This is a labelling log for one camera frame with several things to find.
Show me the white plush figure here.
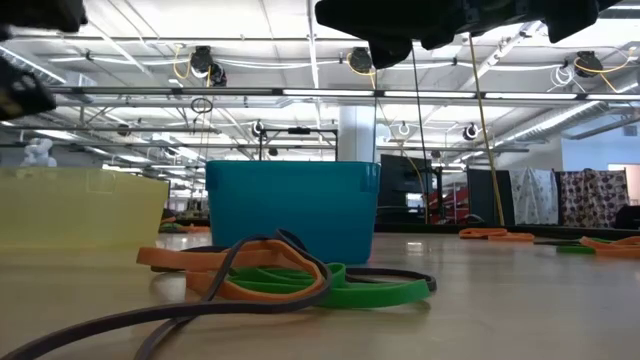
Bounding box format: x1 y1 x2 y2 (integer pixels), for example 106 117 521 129
20 138 58 169

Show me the dark floral cloth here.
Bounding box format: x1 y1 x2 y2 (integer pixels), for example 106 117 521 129
558 168 630 229

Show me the black background rig frame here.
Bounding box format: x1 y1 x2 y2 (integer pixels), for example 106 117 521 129
258 127 340 162

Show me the yellow plastic basket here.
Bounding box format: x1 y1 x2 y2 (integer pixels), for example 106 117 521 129
0 167 170 251

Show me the yellow hanging cable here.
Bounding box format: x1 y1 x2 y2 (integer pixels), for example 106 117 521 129
468 34 506 226

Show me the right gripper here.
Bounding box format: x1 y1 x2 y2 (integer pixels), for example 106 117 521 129
315 0 549 70

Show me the white building column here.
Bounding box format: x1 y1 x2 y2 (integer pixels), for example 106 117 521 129
338 104 377 162

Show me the red cabinet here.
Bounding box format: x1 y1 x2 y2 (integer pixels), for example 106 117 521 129
428 185 470 224

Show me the white floral cloth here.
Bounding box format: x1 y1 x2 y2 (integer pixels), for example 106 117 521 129
508 167 560 226

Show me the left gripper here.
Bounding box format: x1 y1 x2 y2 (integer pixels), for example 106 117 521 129
0 56 58 122

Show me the black office chair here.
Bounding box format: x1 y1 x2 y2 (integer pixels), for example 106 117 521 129
613 204 640 230

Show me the blue plastic basket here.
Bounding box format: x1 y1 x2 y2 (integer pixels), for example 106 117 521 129
204 159 382 265

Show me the black hanging cable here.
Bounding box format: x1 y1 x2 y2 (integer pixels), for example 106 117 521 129
410 44 431 225

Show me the black partition panel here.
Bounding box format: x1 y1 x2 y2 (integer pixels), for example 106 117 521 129
467 168 512 226

